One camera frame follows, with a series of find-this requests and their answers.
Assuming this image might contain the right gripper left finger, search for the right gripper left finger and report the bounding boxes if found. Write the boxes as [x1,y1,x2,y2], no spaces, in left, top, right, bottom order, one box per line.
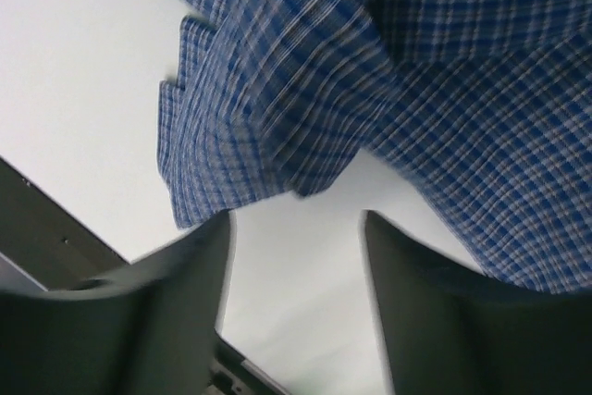
[1,212,231,394]

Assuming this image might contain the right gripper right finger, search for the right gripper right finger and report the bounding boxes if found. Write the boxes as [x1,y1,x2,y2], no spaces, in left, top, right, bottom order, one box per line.
[364,211,591,394]

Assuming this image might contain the blue checkered long sleeve shirt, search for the blue checkered long sleeve shirt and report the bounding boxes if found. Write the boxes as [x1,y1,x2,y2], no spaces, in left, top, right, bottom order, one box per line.
[157,0,591,293]

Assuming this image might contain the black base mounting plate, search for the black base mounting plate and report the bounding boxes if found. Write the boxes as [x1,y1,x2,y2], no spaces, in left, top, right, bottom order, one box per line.
[1,160,127,290]

